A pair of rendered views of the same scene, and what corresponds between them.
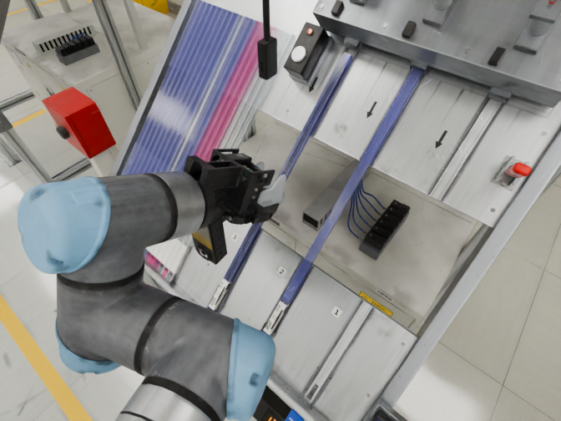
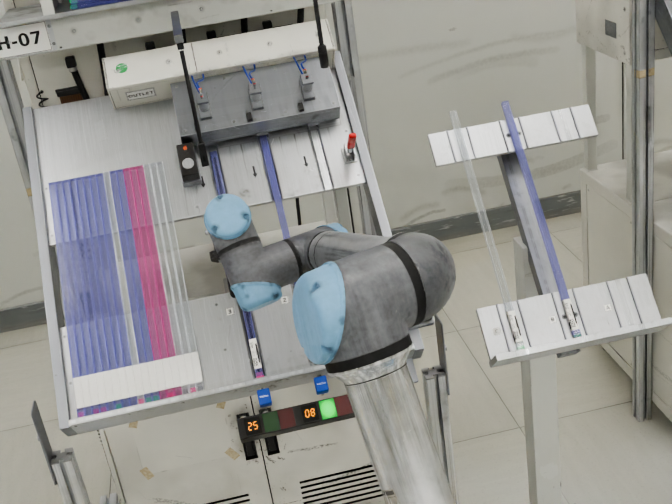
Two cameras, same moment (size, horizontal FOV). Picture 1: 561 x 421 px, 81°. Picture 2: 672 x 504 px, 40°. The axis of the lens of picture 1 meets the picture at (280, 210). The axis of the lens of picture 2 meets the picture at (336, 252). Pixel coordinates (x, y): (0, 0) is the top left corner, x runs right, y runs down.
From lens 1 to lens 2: 1.46 m
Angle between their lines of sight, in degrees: 44
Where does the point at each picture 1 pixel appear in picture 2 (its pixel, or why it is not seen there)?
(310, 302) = not seen: hidden behind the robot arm
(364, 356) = not seen: hidden behind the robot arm
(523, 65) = (314, 105)
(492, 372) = (503, 426)
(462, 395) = (501, 460)
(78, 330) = (260, 265)
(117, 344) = (283, 255)
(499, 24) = (289, 95)
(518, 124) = (332, 134)
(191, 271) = (214, 368)
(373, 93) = (247, 163)
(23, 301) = not seen: outside the picture
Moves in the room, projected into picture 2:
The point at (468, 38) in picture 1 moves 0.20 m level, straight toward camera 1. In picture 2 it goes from (281, 106) to (313, 129)
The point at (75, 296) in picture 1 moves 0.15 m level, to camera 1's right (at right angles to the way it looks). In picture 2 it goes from (250, 247) to (310, 212)
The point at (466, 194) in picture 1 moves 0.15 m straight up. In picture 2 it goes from (341, 177) to (331, 108)
